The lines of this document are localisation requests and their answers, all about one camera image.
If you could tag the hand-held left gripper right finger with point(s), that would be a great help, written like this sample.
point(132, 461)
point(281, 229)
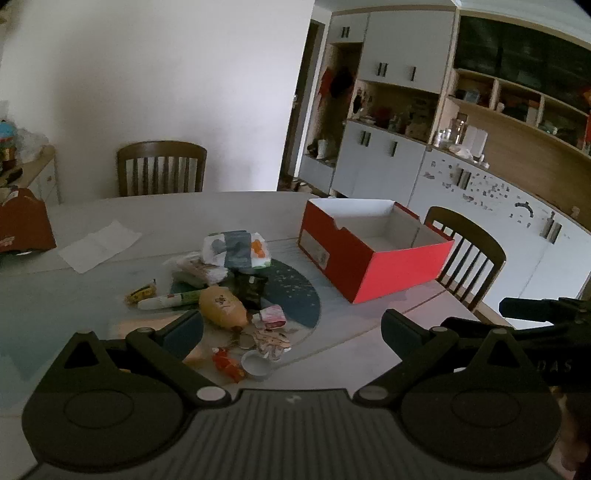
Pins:
point(396, 332)

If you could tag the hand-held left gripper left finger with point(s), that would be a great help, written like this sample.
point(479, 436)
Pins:
point(184, 333)

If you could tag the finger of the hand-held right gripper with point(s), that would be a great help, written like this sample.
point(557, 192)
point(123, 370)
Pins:
point(466, 327)
point(540, 310)

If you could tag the beige board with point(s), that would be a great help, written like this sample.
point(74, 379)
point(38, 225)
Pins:
point(196, 356)

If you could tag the white and green tube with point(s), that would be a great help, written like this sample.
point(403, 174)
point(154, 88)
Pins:
point(171, 301)

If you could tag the tan squeeze bottle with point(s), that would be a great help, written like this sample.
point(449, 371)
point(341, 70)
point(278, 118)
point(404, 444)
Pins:
point(221, 307)

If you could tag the orange red snack packet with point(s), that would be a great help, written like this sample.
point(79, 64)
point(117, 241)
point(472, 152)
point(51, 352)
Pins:
point(228, 364)

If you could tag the red cardboard box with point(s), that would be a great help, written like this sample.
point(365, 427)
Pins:
point(383, 272)

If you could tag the clear cotton swab packet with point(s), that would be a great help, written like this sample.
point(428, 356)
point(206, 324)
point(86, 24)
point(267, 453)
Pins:
point(196, 272)

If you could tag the white round jar lid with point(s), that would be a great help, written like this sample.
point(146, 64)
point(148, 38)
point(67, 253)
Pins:
point(256, 364)

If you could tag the dark snack packet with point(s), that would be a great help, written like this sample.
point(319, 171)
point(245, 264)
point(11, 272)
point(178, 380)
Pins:
point(249, 288)

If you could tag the pink patterned sachet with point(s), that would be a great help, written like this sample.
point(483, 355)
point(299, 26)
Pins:
point(272, 341)

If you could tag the printed white wipes packet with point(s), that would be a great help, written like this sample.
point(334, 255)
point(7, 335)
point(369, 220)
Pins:
point(238, 249)

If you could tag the small yellow packet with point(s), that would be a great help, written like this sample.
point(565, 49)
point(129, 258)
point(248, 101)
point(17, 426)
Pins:
point(141, 293)

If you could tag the dark wooden slat-back chair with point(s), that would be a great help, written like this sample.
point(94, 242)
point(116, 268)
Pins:
point(161, 152)
point(480, 240)

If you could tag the white paper sheet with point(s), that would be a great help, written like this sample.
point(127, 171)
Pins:
point(99, 244)

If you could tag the white countertop box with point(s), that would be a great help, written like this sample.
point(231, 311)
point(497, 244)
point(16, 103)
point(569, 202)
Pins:
point(475, 141)

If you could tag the glass jar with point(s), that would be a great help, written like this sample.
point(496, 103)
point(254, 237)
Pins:
point(450, 134)

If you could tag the white floor pot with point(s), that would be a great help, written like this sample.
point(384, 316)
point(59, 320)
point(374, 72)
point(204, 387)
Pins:
point(325, 148)

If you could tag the white drawer cabinet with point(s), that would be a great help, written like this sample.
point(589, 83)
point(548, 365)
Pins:
point(39, 177)

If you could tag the clear plastic bag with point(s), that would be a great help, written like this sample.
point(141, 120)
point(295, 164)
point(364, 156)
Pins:
point(32, 143)

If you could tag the red hanging decoration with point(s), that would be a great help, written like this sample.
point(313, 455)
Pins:
point(328, 83)

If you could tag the dark glass upper cabinet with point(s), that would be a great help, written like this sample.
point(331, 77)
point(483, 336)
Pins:
point(521, 50)

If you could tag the blue round toy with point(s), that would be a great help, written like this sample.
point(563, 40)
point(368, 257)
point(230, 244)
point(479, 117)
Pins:
point(7, 138)

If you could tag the tall white storage cabinet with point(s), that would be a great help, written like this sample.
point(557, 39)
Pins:
point(392, 41)

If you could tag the wooden open wall shelf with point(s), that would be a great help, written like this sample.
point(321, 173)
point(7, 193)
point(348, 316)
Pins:
point(517, 124)

